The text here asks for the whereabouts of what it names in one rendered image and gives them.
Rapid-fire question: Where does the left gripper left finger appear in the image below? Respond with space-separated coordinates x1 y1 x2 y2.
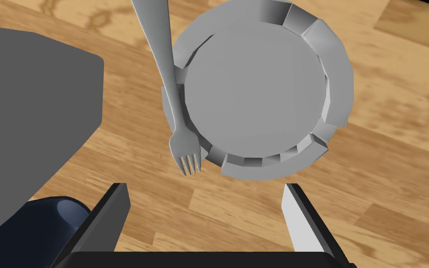
52 182 131 268

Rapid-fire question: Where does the grey fork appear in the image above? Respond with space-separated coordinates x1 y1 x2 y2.
130 0 202 177

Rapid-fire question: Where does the grey round plate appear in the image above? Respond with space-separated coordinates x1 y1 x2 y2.
161 0 355 182

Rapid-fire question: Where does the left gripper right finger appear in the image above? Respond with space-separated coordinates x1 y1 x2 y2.
281 183 350 263

